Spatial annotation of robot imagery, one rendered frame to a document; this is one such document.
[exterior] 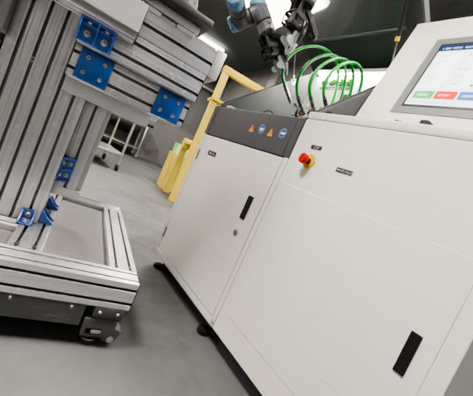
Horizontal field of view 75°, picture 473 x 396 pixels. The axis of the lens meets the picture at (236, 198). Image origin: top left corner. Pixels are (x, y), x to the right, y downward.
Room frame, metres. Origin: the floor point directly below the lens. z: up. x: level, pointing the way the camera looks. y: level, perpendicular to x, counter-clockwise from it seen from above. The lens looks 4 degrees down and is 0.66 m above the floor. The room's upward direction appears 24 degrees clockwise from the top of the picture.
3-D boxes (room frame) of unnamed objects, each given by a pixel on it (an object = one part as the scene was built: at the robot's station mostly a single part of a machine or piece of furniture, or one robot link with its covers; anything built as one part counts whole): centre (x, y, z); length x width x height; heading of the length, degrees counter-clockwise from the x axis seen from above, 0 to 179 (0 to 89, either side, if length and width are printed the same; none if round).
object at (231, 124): (1.45, 0.08, 0.87); 0.62 x 0.04 x 0.16; 38
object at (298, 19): (1.30, 0.07, 1.34); 0.09 x 0.08 x 0.12; 128
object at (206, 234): (1.44, 0.09, 0.44); 0.65 x 0.02 x 0.68; 38
